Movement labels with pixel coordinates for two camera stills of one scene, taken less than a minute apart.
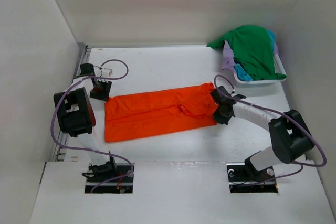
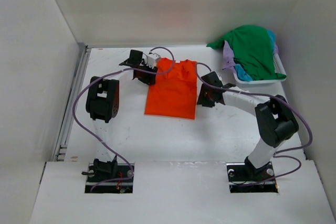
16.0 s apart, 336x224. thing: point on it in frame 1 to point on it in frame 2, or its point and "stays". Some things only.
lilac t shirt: [228, 61] stays
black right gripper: [219, 119] to [202, 100]
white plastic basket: [279, 68] stays
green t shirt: [251, 48] stays
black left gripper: [104, 96] to [150, 80]
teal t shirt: [241, 73] stays
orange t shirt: [159, 112] to [174, 93]
